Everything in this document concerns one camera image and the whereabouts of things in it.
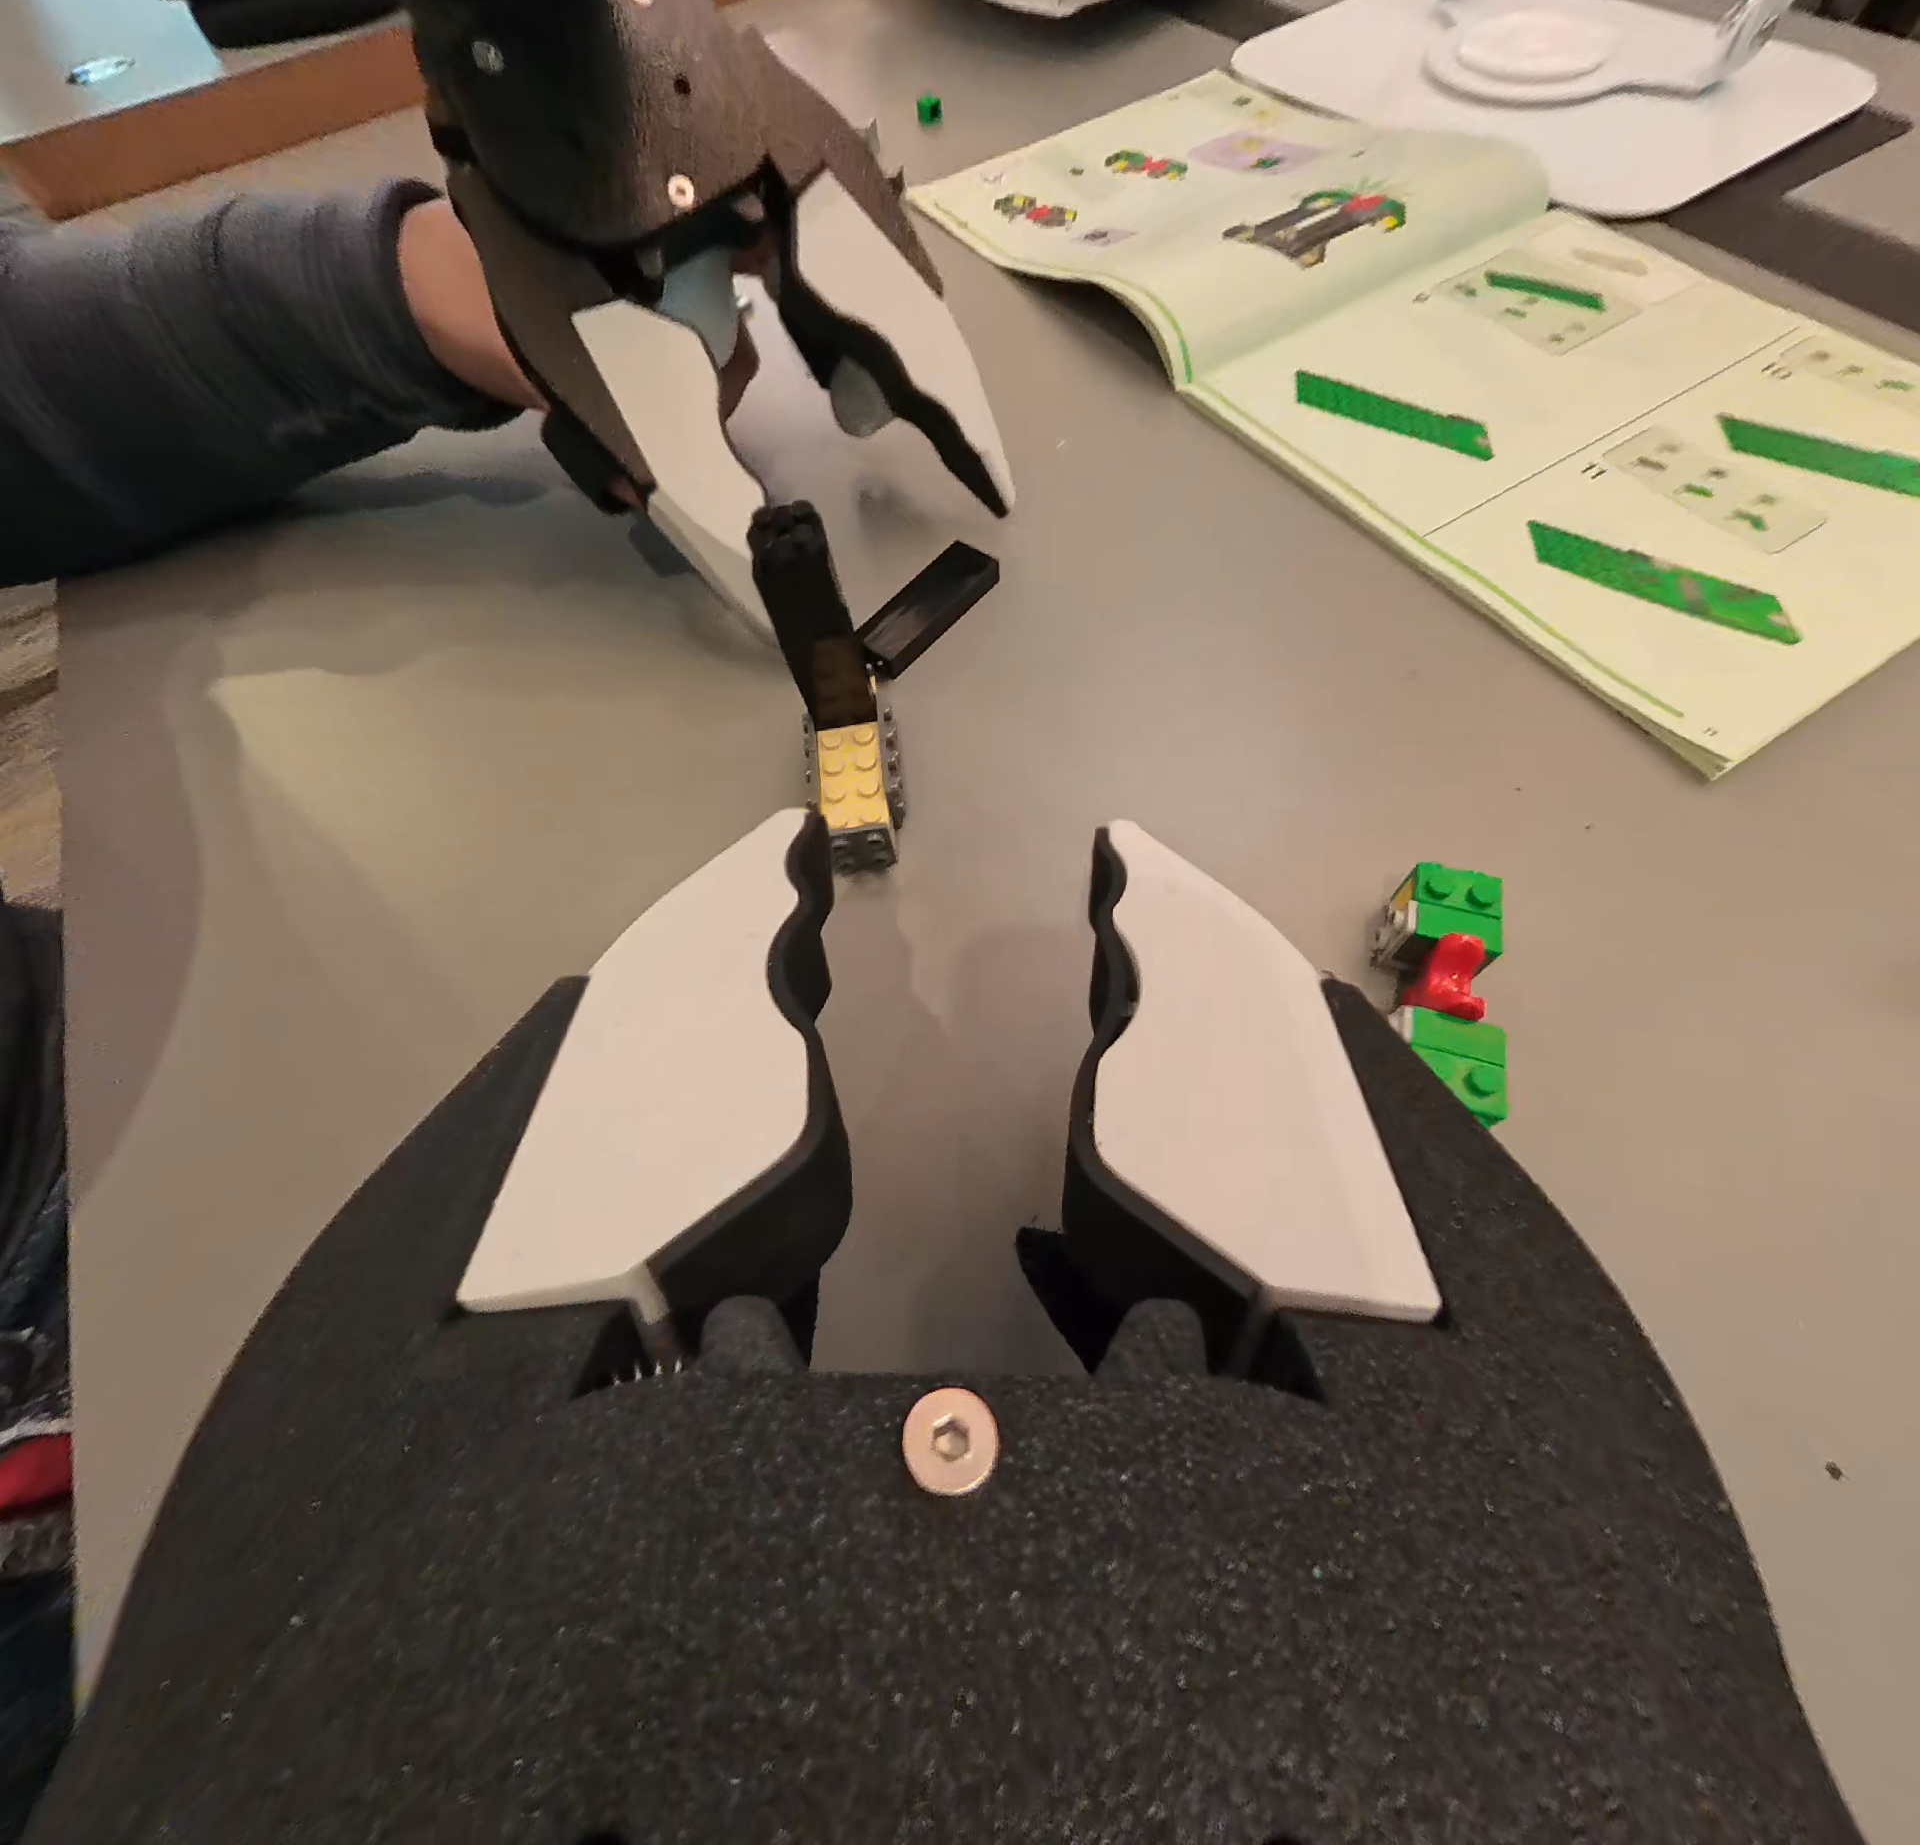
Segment person's left hand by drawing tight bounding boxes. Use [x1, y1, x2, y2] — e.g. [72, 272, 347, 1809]
[396, 198, 548, 408]

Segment white monitor stand base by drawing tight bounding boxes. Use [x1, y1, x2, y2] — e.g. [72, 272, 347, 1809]
[1230, 0, 1881, 220]

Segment person's legs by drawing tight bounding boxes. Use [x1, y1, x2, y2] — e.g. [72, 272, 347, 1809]
[0, 897, 80, 1794]

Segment person's left forearm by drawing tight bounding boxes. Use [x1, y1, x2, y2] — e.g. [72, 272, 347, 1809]
[0, 180, 528, 587]

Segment green and red brick build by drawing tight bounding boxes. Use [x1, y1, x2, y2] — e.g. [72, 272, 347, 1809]
[1367, 861, 1510, 1126]

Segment grey desk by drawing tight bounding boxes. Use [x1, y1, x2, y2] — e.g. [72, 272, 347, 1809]
[58, 0, 1920, 1801]

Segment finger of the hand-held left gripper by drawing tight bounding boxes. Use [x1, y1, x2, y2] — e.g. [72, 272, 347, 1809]
[575, 246, 780, 639]
[757, 165, 1020, 518]

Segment black and yellow brick build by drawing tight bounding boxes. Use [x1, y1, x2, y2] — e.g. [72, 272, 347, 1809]
[745, 501, 909, 876]

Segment green instruction booklet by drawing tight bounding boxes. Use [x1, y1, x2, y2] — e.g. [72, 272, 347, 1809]
[907, 69, 1920, 781]

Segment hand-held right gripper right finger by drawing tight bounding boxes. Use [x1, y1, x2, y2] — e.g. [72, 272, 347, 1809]
[1020, 821, 1444, 1388]

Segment wood-edged desk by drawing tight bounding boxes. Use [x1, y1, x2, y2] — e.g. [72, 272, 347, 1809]
[0, 0, 845, 220]

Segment black flat brick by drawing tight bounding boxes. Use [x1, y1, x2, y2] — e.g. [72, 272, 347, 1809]
[856, 539, 1003, 677]

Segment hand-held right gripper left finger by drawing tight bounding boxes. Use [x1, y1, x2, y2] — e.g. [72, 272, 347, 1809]
[454, 807, 857, 1374]

